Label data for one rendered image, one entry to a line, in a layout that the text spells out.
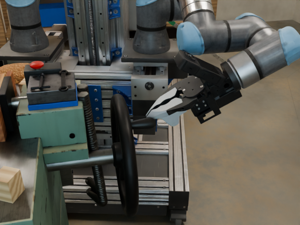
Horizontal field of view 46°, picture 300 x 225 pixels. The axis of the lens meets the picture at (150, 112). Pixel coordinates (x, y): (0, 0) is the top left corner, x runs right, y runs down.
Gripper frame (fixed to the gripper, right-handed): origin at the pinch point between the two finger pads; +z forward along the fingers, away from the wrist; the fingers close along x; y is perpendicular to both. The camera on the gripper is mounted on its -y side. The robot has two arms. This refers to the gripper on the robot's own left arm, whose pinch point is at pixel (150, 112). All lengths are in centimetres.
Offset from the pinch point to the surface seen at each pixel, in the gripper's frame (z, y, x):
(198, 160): 6, 109, 82
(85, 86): 9.7, -10.6, 5.9
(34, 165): 21.9, -10.7, -11.6
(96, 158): 16.0, 2.6, -2.0
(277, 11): -150, 204, 335
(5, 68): 30.9, -16.0, 28.5
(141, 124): 2.2, -1.9, -4.8
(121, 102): 3.9, -6.0, 0.1
